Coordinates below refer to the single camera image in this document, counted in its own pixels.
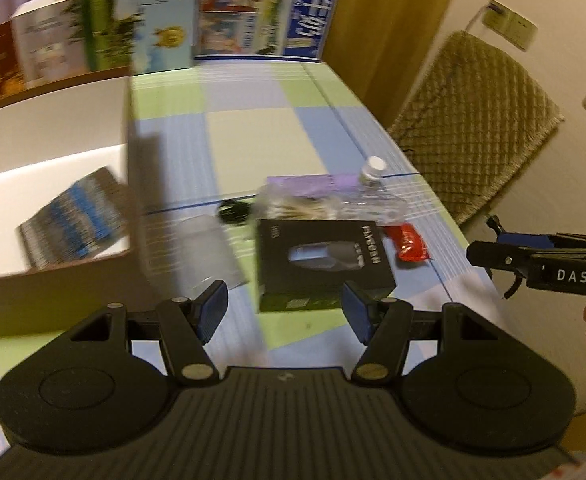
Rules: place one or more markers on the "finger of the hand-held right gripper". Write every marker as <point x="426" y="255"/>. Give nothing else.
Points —
<point x="498" y="257"/>
<point x="528" y="241"/>

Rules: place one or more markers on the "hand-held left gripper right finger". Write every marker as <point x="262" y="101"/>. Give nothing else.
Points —
<point x="357" y="310"/>

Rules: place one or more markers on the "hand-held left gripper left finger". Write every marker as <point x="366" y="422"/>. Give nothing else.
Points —
<point x="212" y="310"/>

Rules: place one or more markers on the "clear floss pick box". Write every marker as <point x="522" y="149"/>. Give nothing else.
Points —
<point x="193" y="250"/>

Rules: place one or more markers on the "black product box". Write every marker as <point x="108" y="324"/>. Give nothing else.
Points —
<point x="283" y="280"/>

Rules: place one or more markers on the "red snack packet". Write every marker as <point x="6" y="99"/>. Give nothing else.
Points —
<point x="408" y="245"/>

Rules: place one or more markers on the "clear bag of wooden sticks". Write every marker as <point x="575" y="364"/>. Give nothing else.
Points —
<point x="293" y="206"/>

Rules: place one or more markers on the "cardboard box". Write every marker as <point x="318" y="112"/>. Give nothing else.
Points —
<point x="48" y="130"/>

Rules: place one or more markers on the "chair with quilted cover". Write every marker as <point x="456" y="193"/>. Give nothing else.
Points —
<point x="473" y="125"/>

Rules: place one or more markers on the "purple packet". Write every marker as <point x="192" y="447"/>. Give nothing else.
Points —
<point x="313" y="184"/>

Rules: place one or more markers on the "clear bottle with white cap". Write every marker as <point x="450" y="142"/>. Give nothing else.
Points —
<point x="373" y="167"/>

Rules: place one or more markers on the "blue striped packet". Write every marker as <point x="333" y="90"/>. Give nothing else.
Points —
<point x="73" y="220"/>

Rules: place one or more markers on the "checked tablecloth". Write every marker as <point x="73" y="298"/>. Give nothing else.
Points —
<point x="253" y="130"/>

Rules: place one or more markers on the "brown wooden panel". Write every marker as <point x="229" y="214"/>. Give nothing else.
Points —
<point x="393" y="35"/>

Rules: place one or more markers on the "green and blue carton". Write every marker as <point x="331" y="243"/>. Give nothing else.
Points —
<point x="143" y="20"/>

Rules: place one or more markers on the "blue illustrated carton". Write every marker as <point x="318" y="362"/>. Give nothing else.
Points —
<point x="253" y="10"/>

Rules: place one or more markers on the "white carton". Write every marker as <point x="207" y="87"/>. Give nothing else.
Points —
<point x="43" y="40"/>

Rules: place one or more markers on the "wall socket with plug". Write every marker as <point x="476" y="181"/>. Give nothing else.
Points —
<point x="515" y="27"/>

